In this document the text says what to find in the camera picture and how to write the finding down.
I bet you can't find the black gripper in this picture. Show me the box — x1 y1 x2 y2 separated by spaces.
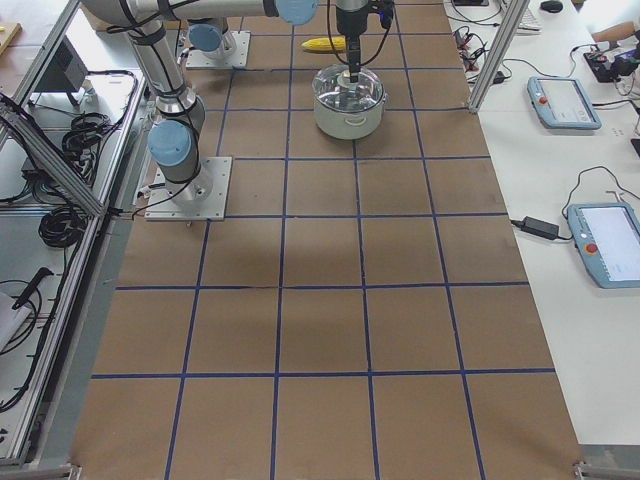
335 0 395 83

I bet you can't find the glass pot lid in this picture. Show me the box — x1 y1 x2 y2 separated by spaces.
312 64 386 113

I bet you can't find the white electric cooking pot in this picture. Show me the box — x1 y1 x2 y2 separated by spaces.
312 64 387 140

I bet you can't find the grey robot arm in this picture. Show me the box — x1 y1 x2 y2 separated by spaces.
83 1 394 208
188 17 236 59

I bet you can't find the far teach pendant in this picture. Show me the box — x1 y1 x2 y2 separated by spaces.
527 77 602 131

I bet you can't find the teach pendant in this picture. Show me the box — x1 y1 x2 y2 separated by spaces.
567 202 639 289
527 77 602 131

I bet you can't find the black power adapter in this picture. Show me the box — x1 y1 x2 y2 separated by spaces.
520 216 559 240

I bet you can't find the brown paper table cover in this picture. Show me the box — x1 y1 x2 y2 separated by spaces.
71 1 580 479

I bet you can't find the near teach pendant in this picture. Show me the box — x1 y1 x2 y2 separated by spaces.
567 202 639 289

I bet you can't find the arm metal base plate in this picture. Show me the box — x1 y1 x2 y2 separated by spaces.
186 24 251 70
143 157 232 221

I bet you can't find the aluminium frame post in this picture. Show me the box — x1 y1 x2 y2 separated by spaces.
467 0 529 114

